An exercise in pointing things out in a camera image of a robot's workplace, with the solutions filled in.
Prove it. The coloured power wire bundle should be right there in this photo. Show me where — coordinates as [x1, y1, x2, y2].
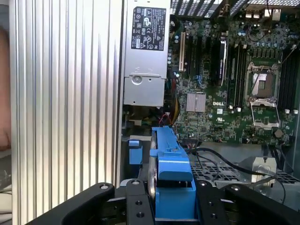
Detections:
[161, 75, 182, 126]

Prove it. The green motherboard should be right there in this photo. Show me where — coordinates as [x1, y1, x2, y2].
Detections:
[167, 4, 300, 146]

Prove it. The grey perforated drive cage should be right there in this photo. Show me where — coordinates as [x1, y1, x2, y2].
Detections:
[187, 142, 300, 207]

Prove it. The black RAM slot bank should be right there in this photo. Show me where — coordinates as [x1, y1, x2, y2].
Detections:
[278, 45, 300, 114]
[226, 44, 248, 112]

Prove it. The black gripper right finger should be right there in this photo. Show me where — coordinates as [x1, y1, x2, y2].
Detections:
[195, 180, 300, 225]

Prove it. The CPU socket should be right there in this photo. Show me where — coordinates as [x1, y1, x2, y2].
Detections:
[246, 56, 282, 99]

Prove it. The silver chipset heatsink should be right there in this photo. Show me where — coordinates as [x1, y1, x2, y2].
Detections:
[186, 92, 207, 113]

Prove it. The black graphics card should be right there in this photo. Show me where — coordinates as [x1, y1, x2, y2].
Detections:
[210, 37, 230, 87]

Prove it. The silver metal bracket plate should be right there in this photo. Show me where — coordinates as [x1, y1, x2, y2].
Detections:
[239, 156, 281, 188]

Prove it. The silver power supply unit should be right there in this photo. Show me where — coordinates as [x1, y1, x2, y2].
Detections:
[123, 0, 172, 107]

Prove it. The blue disk carrier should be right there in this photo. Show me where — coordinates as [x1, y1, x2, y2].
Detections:
[127, 139, 143, 166]

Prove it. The metal socket cover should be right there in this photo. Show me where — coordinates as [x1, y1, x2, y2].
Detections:
[250, 97, 281, 129]

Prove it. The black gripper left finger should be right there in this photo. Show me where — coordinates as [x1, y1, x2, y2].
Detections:
[25, 179, 155, 225]

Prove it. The white expansion slot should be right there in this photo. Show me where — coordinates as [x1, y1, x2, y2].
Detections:
[179, 31, 186, 72]

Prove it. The black expansion slot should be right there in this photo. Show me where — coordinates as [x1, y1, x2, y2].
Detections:
[196, 35, 204, 79]
[187, 35, 195, 75]

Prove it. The black wire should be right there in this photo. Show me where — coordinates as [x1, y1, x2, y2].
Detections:
[187, 146, 286, 204]

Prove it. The dark grey PC case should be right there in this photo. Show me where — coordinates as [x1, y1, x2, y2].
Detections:
[116, 0, 300, 225]

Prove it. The hard disk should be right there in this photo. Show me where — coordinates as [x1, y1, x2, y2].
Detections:
[147, 125, 197, 222]

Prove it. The thin metal locking lever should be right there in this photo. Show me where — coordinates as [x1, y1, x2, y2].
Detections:
[250, 67, 265, 97]
[280, 45, 300, 64]

